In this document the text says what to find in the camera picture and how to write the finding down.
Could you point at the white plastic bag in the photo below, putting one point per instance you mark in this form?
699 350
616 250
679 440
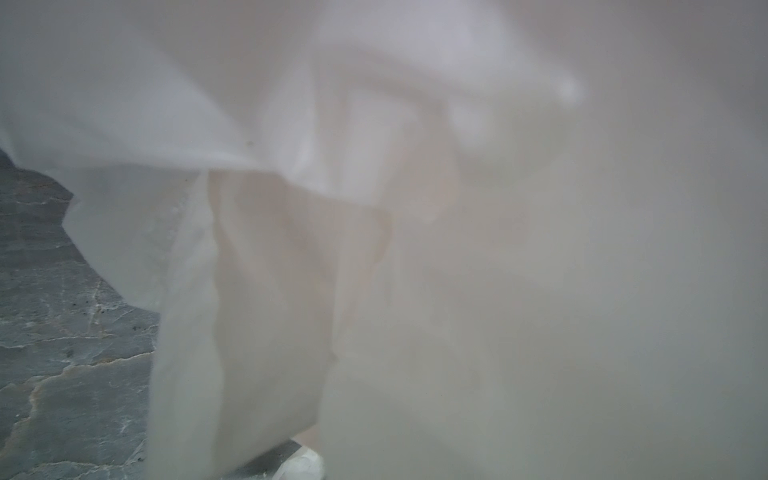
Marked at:
454 239

